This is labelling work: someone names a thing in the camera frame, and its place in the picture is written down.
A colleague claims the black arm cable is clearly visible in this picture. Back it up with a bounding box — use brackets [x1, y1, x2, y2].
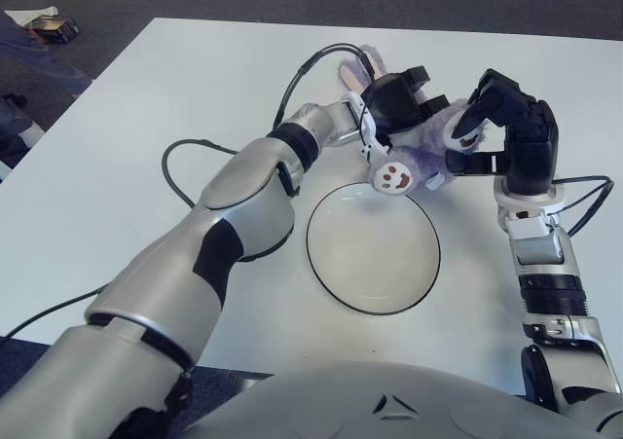
[549, 175, 615, 236]
[0, 43, 374, 338]

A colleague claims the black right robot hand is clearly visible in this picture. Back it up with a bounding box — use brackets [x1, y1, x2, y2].
[445, 67, 559, 196]

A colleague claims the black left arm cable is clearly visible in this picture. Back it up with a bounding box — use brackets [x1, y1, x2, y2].
[0, 43, 374, 338]

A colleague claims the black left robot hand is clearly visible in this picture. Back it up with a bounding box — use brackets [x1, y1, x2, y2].
[359, 66, 452, 161]

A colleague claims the grey robot torso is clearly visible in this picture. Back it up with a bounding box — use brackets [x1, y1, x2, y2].
[184, 358, 605, 439]

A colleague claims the person in blue trousers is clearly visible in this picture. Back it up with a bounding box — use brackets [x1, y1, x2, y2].
[0, 10, 93, 167]

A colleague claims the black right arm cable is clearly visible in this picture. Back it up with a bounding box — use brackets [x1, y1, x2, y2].
[549, 175, 615, 236]

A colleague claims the black and brown box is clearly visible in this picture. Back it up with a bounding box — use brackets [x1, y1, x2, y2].
[28, 15, 82, 42]

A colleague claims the purple plush bunny doll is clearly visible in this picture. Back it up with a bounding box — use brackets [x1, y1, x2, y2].
[338, 44, 488, 196]

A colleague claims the white plate with black rim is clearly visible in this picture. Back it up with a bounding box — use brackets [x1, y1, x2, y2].
[306, 181, 442, 316]

